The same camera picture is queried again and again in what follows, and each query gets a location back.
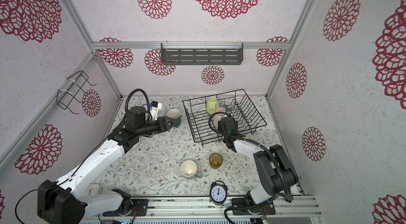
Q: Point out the black alarm clock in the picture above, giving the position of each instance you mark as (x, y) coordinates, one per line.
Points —
(218, 193)

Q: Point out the dark green mug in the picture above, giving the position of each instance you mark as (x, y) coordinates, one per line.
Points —
(176, 115)

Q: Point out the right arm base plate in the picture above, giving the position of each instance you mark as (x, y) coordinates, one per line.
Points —
(240, 208)

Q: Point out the black wire wall holder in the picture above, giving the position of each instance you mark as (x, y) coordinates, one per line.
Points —
(76, 83)

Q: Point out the grey wall shelf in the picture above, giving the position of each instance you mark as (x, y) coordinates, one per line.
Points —
(201, 55)

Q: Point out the black wire dish rack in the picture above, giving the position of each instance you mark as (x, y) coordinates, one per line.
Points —
(238, 105)

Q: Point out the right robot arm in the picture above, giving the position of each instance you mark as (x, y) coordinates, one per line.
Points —
(276, 173)

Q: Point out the amber glass cup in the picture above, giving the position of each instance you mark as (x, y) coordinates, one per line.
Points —
(215, 160)

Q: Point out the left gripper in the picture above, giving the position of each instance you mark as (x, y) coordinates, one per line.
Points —
(166, 127)

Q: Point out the cream grey-handled mug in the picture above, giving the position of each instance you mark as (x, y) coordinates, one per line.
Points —
(189, 170)

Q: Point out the pink iridescent mug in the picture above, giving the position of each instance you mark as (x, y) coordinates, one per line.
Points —
(220, 113)

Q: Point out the light green mug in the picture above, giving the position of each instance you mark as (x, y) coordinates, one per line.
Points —
(211, 105)

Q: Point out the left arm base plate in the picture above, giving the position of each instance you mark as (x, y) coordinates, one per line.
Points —
(137, 208)

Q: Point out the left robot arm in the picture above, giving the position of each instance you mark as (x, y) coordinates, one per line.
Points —
(63, 202)

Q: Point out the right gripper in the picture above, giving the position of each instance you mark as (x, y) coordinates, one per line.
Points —
(220, 128)

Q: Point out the white square clock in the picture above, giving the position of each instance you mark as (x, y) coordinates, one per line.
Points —
(92, 189)

